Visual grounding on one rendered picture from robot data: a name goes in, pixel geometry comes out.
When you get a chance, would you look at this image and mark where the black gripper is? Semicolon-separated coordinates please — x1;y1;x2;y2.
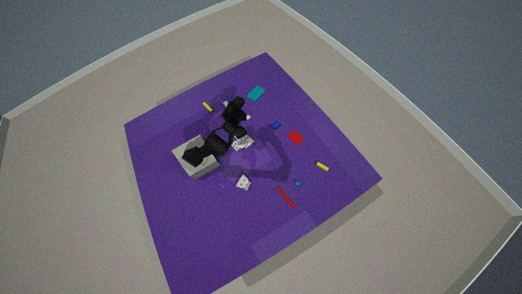
234;124;247;139

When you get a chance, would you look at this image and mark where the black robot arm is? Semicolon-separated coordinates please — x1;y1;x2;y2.
182;96;246;167

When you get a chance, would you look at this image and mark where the teal flat rectangular plate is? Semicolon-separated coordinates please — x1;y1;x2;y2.
246;86;266;102

